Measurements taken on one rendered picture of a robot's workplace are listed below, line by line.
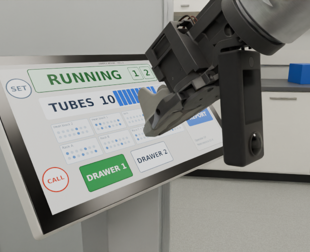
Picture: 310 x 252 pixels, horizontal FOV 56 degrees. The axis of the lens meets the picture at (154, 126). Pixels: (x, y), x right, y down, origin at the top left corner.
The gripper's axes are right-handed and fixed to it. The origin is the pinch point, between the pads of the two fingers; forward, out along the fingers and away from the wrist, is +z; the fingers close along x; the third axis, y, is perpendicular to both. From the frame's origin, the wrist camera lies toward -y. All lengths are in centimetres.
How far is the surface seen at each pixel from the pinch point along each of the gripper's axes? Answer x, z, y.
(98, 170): 1.6, 14.7, 1.1
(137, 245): -12.9, 37.0, -14.7
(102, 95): -6.2, 14.8, 15.4
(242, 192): -188, 135, -31
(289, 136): -230, 91, -8
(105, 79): -8.8, 14.8, 19.2
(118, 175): -1.7, 14.7, -0.9
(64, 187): 8.2, 14.7, 0.3
